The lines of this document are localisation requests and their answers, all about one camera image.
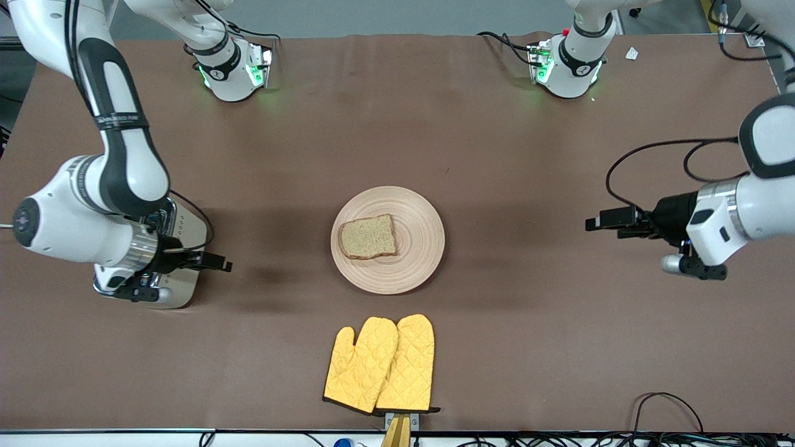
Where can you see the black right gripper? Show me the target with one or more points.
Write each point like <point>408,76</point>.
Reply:
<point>168,259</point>

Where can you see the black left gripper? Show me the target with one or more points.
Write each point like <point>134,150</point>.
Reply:
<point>673,217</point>

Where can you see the brown toast slice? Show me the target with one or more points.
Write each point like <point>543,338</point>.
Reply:
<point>367,238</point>

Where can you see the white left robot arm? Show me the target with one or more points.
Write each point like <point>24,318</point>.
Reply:
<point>745,205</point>

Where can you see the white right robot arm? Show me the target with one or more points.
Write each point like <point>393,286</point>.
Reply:
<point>124,167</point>

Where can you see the green lit arm base box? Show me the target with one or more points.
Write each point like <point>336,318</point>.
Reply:
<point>261,65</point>
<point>540,62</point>

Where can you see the round wooden plate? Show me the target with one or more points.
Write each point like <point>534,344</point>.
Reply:
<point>422,248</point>

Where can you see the silver two-slot toaster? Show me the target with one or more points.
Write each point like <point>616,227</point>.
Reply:
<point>186,292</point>

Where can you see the brown table cover cloth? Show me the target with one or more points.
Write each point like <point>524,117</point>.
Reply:
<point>559,341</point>

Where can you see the small white paper scrap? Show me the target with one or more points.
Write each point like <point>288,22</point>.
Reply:
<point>631,53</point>

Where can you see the yellow quilted oven mitt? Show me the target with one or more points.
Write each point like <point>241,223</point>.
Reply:
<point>360,372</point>
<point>413,366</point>

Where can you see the blue cap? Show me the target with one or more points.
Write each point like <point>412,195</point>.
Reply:
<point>343,443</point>

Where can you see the aluminium frame post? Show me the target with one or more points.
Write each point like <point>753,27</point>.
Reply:
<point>754,41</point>

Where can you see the wooden stick with metal bracket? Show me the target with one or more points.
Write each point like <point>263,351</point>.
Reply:
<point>397,434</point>

